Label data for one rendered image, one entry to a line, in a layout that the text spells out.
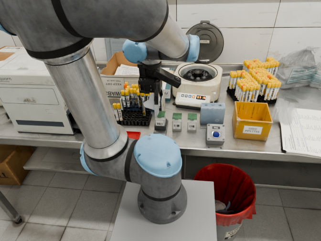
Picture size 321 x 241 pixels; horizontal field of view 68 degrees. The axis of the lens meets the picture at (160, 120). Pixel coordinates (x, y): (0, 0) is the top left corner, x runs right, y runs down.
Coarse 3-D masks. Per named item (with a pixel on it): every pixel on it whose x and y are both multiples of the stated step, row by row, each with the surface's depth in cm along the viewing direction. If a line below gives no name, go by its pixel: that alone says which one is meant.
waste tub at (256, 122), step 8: (240, 104) 102; (248, 104) 102; (256, 104) 101; (264, 104) 100; (240, 112) 105; (248, 112) 104; (256, 112) 103; (264, 112) 102; (232, 120) 107; (240, 120) 92; (248, 120) 91; (256, 120) 106; (264, 120) 101; (272, 120) 91; (240, 128) 94; (248, 128) 94; (256, 128) 93; (264, 128) 92; (240, 136) 97; (248, 136) 96; (256, 136) 96; (264, 136) 95
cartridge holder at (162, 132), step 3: (165, 123) 103; (156, 126) 102; (159, 126) 101; (162, 126) 101; (165, 126) 101; (156, 129) 103; (159, 129) 102; (162, 129) 102; (165, 129) 102; (153, 132) 102; (156, 132) 102; (159, 132) 101; (162, 132) 101; (165, 132) 101
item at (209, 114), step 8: (208, 104) 101; (216, 104) 101; (224, 104) 101; (200, 112) 105; (208, 112) 101; (216, 112) 100; (224, 112) 100; (200, 120) 104; (208, 120) 103; (216, 120) 103
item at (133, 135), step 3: (129, 132) 104; (132, 132) 104; (135, 132) 104; (138, 132) 103; (129, 135) 103; (132, 135) 103; (135, 135) 103; (138, 135) 102; (132, 138) 101; (135, 138) 101; (138, 138) 100
